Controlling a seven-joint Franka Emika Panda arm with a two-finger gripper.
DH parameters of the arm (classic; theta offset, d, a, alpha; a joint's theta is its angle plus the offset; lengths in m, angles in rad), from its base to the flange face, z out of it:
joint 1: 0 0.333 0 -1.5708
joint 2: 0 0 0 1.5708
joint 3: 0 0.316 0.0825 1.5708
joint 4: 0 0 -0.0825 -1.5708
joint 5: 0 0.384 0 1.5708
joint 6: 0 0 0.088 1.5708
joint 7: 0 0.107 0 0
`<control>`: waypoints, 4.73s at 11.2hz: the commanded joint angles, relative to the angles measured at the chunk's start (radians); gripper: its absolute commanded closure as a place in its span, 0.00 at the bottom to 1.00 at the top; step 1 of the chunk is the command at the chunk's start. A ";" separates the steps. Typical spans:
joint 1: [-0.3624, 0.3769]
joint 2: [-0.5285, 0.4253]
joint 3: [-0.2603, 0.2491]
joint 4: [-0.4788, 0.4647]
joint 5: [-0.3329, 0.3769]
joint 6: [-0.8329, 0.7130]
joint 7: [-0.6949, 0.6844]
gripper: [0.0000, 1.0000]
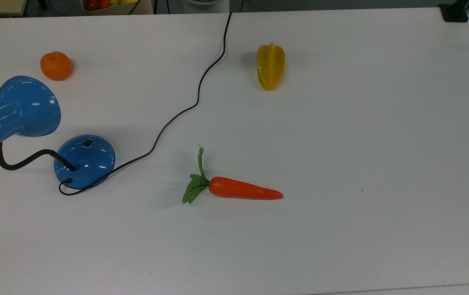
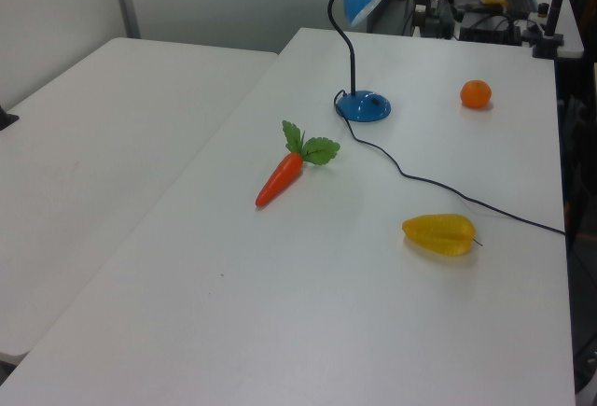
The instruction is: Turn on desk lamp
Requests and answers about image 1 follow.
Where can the blue desk lamp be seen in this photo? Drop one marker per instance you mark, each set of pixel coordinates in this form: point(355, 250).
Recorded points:
point(25, 106)

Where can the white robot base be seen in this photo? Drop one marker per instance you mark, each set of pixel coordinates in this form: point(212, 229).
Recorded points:
point(205, 5)

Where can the orange toy carrot green leaves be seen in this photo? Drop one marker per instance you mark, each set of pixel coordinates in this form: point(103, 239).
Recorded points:
point(238, 188)

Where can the yellow plastic starfruit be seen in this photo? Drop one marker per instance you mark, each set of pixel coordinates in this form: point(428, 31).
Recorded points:
point(271, 67)

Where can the basket of toy fruit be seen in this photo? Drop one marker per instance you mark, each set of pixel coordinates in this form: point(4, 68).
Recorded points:
point(107, 5)

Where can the orange mandarin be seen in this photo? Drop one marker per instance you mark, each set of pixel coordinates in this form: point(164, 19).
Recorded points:
point(55, 65)

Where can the white adjacent table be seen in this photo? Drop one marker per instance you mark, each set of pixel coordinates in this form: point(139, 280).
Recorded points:
point(443, 290)

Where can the black table clamp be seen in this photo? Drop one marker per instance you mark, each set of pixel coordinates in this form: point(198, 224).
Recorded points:
point(454, 12)

